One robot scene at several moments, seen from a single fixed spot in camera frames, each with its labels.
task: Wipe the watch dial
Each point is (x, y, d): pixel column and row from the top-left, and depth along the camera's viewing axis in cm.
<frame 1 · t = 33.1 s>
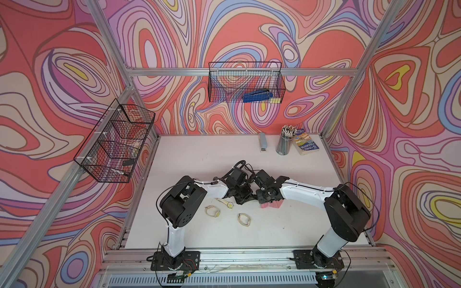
left hand: (259, 198, 89), fingers closed
right hand: (265, 200, 90), fingers closed
pink cloth: (276, 204, 90), point 2 cm above the table
beige strap yellow dial watch: (230, 204, 90), on the table
beige looped watch right: (244, 219, 86), on the table
metal pencil cup: (285, 141, 103), point 13 cm above the table
colourful book: (304, 143, 114), point 5 cm above the table

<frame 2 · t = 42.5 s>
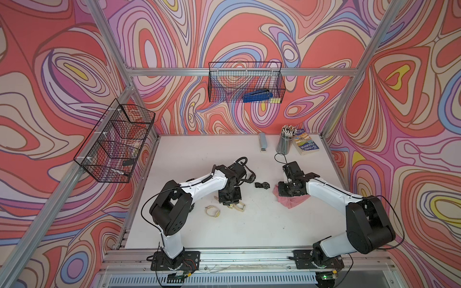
left hand: (238, 204, 85), fingers open
right hand: (283, 195, 90), fingers closed
pink cloth: (289, 201, 90), point 3 cm above the table
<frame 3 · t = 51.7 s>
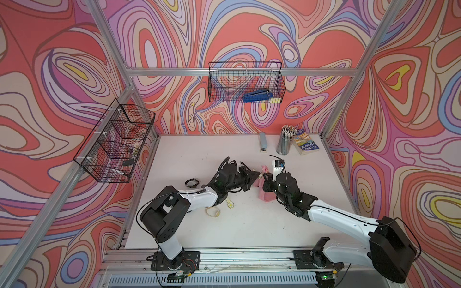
left hand: (264, 174, 79), fingers closed
right hand: (264, 178, 83), fingers closed
pink cloth: (264, 196, 90), point 5 cm above the table
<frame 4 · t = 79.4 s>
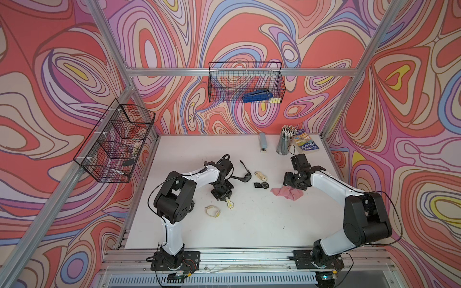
left hand: (233, 198, 91), fingers closed
right hand: (291, 186, 91), fingers open
pink cloth: (288, 192, 91), point 5 cm above the table
